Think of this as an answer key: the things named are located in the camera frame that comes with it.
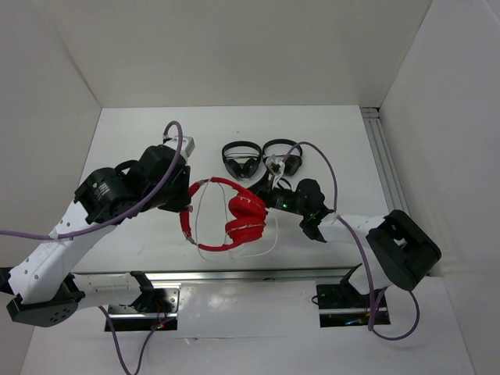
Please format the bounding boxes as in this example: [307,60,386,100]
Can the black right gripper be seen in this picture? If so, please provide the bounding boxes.
[230,170,309,222]

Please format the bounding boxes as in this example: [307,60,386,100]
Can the white headphone cable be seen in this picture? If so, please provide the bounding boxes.
[193,177,280,262]

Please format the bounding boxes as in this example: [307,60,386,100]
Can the red over-ear headphones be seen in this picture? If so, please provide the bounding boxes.
[180,177,267,252]

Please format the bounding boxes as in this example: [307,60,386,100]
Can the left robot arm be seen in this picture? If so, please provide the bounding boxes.
[1,137,195,327]

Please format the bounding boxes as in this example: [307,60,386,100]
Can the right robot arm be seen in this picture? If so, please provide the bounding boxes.
[249,174,442,306]

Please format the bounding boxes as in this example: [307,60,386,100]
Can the right black headphones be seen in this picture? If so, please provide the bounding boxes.
[262,138,303,177]

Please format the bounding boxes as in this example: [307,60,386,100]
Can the black headphones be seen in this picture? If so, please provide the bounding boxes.
[262,138,303,177]
[221,141,263,180]

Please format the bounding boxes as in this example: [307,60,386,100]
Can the left black headphones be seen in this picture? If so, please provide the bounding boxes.
[221,141,263,180]

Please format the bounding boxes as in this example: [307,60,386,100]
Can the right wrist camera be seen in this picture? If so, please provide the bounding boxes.
[264,154,285,189]

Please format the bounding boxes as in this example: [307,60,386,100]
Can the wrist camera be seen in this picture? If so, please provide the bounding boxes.
[264,154,285,189]
[163,135,195,163]

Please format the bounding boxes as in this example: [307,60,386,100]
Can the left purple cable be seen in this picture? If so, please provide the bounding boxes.
[0,121,184,372]

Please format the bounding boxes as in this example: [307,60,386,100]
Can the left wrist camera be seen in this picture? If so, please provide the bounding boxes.
[163,135,195,163]

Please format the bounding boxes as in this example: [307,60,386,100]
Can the front aluminium rail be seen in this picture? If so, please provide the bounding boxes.
[73,266,360,285]

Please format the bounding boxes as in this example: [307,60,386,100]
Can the aluminium rail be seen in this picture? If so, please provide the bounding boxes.
[73,266,360,285]
[361,107,433,277]

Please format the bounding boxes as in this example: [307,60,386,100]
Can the right side aluminium rail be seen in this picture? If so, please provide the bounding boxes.
[361,107,433,277]

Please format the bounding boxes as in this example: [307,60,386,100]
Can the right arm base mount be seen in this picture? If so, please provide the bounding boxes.
[311,268,370,328]

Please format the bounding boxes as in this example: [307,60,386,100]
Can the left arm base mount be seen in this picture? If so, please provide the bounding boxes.
[107,271,180,332]

